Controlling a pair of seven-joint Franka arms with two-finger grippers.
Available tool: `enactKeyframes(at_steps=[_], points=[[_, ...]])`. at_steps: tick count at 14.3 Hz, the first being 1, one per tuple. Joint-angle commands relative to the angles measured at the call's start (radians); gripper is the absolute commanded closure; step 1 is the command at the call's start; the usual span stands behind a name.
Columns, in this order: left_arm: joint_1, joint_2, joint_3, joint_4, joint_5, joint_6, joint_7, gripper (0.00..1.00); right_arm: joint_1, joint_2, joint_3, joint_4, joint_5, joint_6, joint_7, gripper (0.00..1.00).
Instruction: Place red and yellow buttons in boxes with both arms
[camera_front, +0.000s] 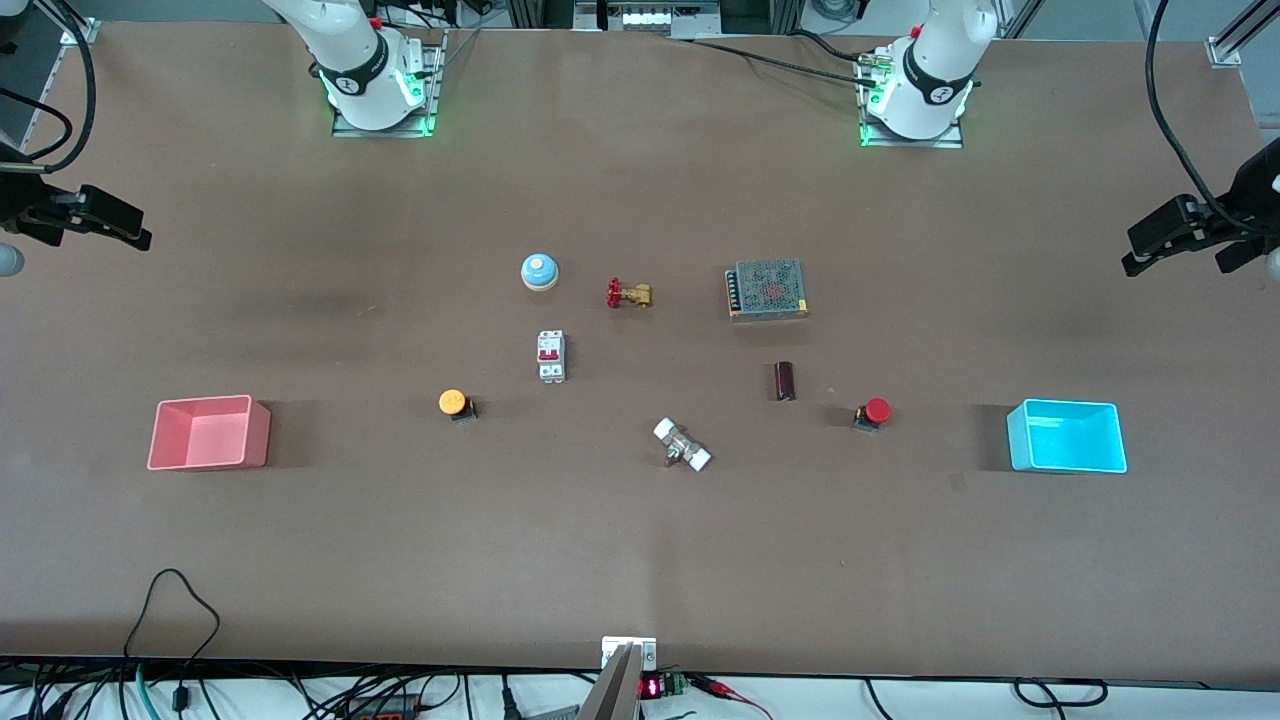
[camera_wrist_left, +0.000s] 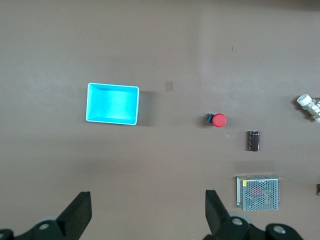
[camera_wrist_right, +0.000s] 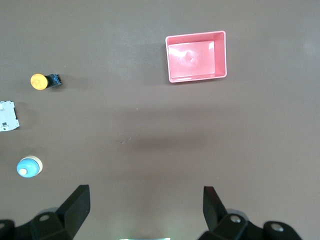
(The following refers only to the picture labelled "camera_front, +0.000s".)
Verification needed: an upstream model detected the cyan plastic box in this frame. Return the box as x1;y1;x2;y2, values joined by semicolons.
1006;398;1129;474

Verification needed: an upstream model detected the pink plastic box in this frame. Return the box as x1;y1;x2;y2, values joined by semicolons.
147;394;272;472

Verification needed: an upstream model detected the metal mesh power supply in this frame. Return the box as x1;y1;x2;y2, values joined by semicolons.
725;259;810;321

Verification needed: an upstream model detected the white capped pipe fitting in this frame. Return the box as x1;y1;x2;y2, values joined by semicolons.
652;417;714;473

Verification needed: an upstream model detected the grey socket device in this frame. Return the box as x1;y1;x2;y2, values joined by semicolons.
573;0;723;39

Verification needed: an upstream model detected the right arm black wrist cable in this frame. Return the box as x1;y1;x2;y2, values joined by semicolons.
0;0;98;176

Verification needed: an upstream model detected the aluminium frame profile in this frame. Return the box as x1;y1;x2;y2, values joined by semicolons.
30;0;101;46
1205;0;1280;69

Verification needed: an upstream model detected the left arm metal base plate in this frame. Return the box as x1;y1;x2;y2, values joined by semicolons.
858;45;966;150

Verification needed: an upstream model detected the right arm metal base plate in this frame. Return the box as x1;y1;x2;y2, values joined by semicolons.
331;28;444;139

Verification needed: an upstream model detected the black looped cable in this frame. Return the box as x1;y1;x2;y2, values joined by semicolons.
125;568;223;701

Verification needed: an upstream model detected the black base power cable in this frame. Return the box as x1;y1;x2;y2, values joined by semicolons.
680;30;881;86

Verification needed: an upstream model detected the red clip wire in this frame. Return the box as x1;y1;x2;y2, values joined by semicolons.
690;675;776;720

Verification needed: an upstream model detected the white pole mounting bracket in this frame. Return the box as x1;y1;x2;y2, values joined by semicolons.
601;636;658;673

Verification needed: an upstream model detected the aluminium camera pole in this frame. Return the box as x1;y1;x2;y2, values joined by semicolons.
578;643;643;720

